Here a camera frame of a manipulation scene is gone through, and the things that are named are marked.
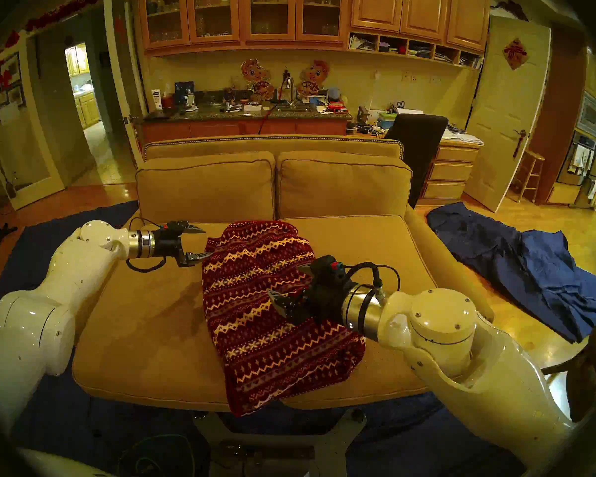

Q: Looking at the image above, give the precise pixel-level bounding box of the dark wooden chair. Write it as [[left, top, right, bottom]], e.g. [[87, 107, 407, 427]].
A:
[[541, 302, 596, 423]]

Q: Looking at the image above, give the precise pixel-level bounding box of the red patterned knit blanket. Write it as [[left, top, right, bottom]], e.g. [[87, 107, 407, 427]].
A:
[[201, 220, 367, 417]]

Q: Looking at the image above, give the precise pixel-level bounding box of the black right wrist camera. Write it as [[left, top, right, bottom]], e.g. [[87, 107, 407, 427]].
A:
[[310, 255, 347, 284]]

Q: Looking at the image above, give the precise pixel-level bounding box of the wooden cubby shelf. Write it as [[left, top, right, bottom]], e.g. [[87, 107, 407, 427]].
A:
[[348, 31, 485, 70]]

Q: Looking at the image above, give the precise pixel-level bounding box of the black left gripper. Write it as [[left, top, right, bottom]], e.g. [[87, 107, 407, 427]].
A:
[[153, 224, 214, 268]]

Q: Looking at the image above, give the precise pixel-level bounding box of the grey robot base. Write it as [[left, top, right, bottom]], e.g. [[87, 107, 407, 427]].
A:
[[194, 407, 367, 477]]

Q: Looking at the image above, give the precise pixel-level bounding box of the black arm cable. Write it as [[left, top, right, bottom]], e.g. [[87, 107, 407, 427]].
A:
[[345, 261, 402, 305], [126, 217, 167, 273]]

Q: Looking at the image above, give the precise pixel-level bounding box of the stack of papers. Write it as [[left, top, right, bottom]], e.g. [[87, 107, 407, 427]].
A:
[[442, 126, 485, 146]]

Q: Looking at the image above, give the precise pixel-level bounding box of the yellow sofa back cushion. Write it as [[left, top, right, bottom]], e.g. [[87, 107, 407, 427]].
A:
[[276, 151, 413, 220], [136, 151, 277, 225]]

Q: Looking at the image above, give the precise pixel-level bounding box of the white mirrored door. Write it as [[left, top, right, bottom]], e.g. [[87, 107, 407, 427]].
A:
[[0, 34, 66, 211]]

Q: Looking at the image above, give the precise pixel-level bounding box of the large navy floor cloth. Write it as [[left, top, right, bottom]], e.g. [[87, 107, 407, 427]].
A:
[[0, 200, 522, 477]]

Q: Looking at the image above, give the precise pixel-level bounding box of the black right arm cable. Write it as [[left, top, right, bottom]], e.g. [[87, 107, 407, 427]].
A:
[[345, 261, 402, 305]]

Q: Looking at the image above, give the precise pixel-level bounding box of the cartoon animal wall decoration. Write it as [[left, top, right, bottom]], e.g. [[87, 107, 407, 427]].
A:
[[240, 59, 275, 102], [296, 60, 330, 100]]

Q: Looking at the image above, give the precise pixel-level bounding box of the solid wooden wall cabinet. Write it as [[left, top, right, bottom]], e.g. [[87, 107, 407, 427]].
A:
[[350, 0, 491, 54]]

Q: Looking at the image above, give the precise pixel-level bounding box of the dark-topped wooden counter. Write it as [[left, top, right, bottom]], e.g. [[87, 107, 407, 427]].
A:
[[138, 103, 351, 144]]

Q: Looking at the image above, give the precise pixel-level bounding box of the small wooden stool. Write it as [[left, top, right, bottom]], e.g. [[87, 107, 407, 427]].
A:
[[508, 150, 546, 204]]

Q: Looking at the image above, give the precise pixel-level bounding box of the red diamond door ornament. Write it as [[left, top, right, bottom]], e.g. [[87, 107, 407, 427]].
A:
[[502, 38, 529, 71]]

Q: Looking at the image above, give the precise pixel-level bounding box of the yellow-lit kitchen base cabinet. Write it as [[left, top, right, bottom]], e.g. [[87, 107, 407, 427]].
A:
[[74, 91, 101, 130]]

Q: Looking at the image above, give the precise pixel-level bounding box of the glass-door wooden wall cabinet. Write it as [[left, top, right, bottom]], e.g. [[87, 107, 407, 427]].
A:
[[138, 0, 351, 58]]

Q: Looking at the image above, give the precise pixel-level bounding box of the yellow fabric sofa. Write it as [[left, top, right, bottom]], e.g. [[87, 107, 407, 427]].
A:
[[71, 135, 495, 412]]

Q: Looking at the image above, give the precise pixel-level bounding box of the crumpled blue blanket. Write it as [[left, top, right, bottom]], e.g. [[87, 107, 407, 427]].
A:
[[426, 202, 596, 343]]

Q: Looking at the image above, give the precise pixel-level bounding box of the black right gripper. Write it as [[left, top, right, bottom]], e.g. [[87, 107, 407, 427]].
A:
[[266, 262, 352, 326]]

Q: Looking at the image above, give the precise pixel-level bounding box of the black office chair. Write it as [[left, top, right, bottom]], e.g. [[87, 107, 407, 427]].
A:
[[385, 113, 449, 209]]

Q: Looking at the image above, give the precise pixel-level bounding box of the wooden desk with drawers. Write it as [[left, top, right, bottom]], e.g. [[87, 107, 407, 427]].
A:
[[417, 133, 485, 207]]

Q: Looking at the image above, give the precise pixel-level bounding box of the red garland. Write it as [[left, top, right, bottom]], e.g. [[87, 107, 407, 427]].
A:
[[25, 0, 104, 33]]

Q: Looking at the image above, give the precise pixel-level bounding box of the stainless wall oven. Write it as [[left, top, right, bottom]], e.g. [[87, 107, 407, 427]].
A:
[[556, 91, 596, 186]]

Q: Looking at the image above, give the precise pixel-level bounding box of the large black picture frame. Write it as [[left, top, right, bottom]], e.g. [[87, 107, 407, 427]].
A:
[[0, 51, 23, 101]]

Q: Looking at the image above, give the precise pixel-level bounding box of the plain white open door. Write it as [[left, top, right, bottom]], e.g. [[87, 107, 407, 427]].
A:
[[103, 0, 147, 168]]

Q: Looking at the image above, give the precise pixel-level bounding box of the white door with ornament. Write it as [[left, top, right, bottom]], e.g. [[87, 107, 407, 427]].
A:
[[464, 16, 552, 213]]

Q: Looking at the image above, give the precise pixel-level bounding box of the metal sink faucet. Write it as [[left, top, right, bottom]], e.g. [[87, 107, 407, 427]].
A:
[[280, 70, 298, 106]]

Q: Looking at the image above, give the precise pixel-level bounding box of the dark plant decoration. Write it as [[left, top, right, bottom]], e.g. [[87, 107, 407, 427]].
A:
[[491, 0, 529, 22]]

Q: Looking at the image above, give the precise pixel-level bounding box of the tall wooden oven cabinet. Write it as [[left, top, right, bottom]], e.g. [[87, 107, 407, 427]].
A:
[[529, 26, 589, 206]]

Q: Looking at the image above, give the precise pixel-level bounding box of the white hanging towel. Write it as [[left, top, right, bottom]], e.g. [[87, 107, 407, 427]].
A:
[[569, 144, 594, 176]]

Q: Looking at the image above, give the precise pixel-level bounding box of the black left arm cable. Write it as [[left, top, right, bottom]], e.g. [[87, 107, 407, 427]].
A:
[[126, 217, 167, 273]]

